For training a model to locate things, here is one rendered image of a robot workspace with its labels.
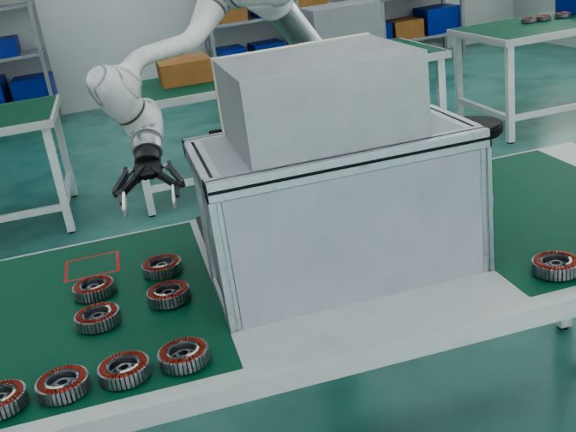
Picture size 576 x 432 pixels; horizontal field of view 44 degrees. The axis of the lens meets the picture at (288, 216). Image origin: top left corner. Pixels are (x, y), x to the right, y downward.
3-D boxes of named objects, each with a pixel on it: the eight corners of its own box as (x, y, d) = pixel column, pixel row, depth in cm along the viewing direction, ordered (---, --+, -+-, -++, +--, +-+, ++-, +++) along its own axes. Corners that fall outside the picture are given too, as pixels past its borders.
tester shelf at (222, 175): (184, 155, 196) (181, 139, 195) (415, 111, 209) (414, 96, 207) (207, 205, 156) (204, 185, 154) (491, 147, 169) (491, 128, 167)
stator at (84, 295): (68, 297, 196) (64, 285, 195) (105, 281, 203) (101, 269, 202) (85, 309, 188) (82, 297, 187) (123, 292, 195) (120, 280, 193)
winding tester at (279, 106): (222, 134, 194) (210, 57, 187) (374, 105, 202) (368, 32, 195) (251, 172, 159) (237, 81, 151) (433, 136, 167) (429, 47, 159)
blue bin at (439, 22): (414, 33, 891) (412, 8, 880) (445, 27, 899) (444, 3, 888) (428, 36, 852) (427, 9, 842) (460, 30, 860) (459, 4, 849)
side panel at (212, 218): (212, 284, 193) (191, 171, 182) (223, 281, 194) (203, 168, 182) (230, 333, 168) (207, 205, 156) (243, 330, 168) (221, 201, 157)
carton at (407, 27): (384, 38, 884) (383, 20, 876) (411, 33, 890) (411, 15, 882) (396, 41, 847) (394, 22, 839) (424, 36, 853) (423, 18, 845)
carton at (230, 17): (211, 21, 826) (208, 7, 820) (241, 17, 833) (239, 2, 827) (216, 25, 790) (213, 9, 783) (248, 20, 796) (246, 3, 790)
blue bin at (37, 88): (19, 99, 802) (13, 76, 793) (57, 92, 809) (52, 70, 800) (15, 105, 763) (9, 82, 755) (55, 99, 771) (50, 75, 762)
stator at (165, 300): (168, 287, 194) (165, 275, 193) (200, 294, 188) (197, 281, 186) (139, 307, 185) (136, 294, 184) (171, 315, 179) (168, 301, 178)
